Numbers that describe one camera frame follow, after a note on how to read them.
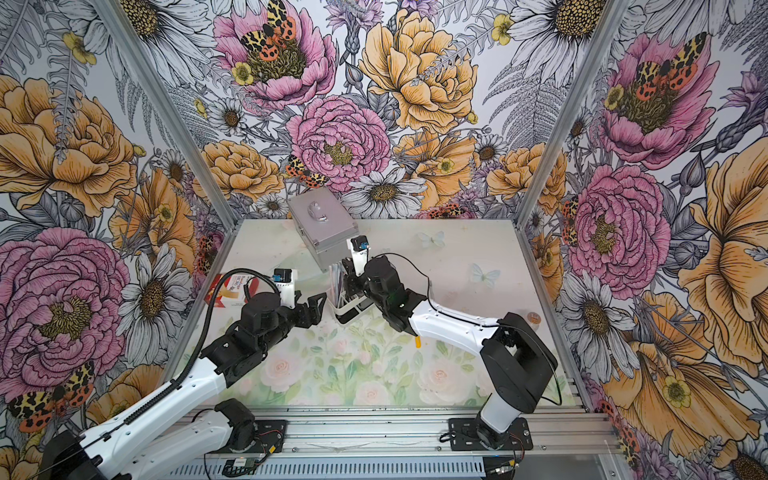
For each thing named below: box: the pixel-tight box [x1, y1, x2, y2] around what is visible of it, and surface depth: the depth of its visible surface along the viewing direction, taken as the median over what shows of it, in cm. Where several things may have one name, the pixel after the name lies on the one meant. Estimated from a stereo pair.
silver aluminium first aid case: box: [287, 187, 360, 273], surface depth 104 cm
